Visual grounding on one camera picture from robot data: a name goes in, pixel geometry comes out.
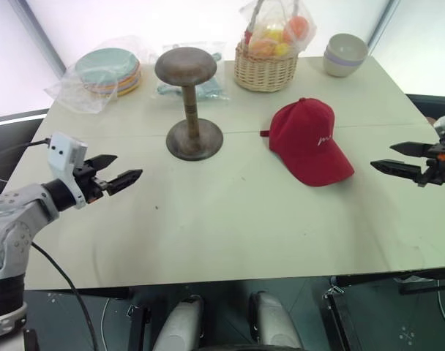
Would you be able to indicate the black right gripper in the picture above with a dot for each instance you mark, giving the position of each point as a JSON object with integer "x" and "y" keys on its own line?
{"x": 436, "y": 170}

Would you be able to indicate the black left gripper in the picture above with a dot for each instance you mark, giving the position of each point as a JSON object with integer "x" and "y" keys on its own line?
{"x": 90, "y": 183}

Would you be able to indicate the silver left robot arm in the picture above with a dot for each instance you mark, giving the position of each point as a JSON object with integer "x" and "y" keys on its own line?
{"x": 14, "y": 219}

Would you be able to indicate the brown wooden hat stand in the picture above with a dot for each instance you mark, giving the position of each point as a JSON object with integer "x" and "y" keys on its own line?
{"x": 187, "y": 66}

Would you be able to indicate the yellow plate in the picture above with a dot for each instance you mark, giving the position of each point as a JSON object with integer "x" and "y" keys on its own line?
{"x": 129, "y": 86}

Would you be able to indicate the clear plastic plate bag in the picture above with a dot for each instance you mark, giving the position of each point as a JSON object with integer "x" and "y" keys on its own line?
{"x": 67, "y": 95}

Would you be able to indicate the red baseball cap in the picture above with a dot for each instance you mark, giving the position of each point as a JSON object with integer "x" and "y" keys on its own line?
{"x": 306, "y": 146}

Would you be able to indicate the green plate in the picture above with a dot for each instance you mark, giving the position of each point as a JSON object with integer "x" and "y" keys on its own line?
{"x": 105, "y": 66}

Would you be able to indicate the clear plastic cloth bag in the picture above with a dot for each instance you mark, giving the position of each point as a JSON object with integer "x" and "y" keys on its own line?
{"x": 222, "y": 96}

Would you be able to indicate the black table leg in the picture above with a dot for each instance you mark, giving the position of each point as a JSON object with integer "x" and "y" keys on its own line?
{"x": 138, "y": 321}
{"x": 339, "y": 321}

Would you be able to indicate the clear plastic fruit bag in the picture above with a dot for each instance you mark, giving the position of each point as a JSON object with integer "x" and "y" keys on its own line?
{"x": 306, "y": 40}

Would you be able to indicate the yellow toy fruit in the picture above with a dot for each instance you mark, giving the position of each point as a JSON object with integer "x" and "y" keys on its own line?
{"x": 271, "y": 36}
{"x": 283, "y": 49}

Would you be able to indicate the silver rounded robot leg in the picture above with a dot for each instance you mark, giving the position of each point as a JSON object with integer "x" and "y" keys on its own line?
{"x": 273, "y": 321}
{"x": 178, "y": 325}

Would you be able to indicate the large orange toy fruit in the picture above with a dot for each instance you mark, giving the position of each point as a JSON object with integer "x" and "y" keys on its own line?
{"x": 297, "y": 28}

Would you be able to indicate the small orange toy fruit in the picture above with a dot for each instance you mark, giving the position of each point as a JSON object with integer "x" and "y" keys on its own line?
{"x": 260, "y": 47}

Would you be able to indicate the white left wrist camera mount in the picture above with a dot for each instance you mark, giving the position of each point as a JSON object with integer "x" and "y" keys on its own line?
{"x": 62, "y": 150}

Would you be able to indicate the black table frame bar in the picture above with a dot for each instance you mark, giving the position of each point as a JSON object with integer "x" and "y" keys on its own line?
{"x": 383, "y": 278}

